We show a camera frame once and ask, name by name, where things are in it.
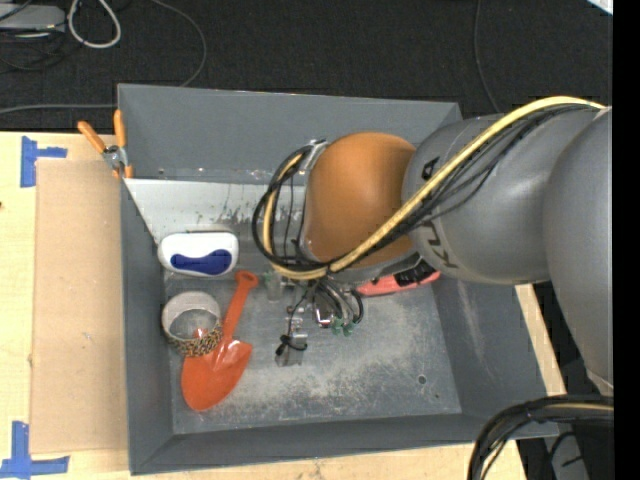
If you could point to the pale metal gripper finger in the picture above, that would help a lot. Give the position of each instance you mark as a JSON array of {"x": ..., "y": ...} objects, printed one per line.
[
  {"x": 273, "y": 288},
  {"x": 296, "y": 349}
]

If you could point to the white and blue oval case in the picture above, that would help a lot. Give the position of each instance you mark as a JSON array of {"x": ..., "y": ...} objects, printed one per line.
[{"x": 200, "y": 253}]

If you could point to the pink and black tool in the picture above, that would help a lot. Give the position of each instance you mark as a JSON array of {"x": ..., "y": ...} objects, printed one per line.
[{"x": 382, "y": 286}]

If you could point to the grey metal bin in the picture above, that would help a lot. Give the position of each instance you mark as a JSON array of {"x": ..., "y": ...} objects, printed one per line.
[{"x": 350, "y": 383}]

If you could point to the brown cardboard board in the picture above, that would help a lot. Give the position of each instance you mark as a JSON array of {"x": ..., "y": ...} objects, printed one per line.
[{"x": 75, "y": 308}]

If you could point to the orange toy shovel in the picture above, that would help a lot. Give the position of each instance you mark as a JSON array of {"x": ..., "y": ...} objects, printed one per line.
[{"x": 212, "y": 373}]

